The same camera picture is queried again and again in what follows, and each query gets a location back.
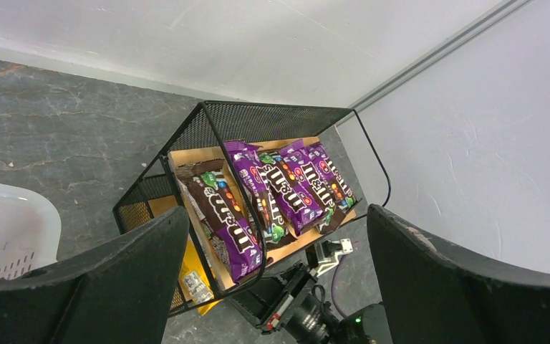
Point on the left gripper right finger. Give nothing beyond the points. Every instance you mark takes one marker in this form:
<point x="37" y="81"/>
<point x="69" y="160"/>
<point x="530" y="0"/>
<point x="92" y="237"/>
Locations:
<point x="435" y="291"/>

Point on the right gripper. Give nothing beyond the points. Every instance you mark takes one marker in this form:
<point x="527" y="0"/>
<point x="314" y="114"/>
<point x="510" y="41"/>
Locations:
<point x="293" y="301"/>

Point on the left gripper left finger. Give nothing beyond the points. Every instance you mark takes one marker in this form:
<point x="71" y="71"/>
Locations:
<point x="118" y="292"/>

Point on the yellow candy bag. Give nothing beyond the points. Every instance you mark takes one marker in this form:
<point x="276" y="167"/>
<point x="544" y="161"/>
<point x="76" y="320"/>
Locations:
<point x="193" y="280"/>

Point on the purple candy bag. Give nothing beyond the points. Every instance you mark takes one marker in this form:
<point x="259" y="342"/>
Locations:
<point x="295" y="154"/>
<point x="249" y="168"/>
<point x="299" y="206"/>
<point x="220" y="213"/>
<point x="335" y="183"/>

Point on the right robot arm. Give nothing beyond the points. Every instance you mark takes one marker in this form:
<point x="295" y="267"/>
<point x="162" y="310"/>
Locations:
<point x="367" y="325"/>

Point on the dark candy bag underneath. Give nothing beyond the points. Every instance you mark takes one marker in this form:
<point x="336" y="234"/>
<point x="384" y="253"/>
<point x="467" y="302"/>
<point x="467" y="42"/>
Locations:
<point x="332" y="220"/>

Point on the white plastic basket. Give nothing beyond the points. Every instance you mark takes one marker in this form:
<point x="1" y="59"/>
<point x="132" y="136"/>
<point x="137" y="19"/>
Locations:
<point x="30" y="231"/>

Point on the black wire wooden shelf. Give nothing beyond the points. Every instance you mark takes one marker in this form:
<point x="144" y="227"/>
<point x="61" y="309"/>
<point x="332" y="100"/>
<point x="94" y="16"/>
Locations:
<point x="201" y="137"/>

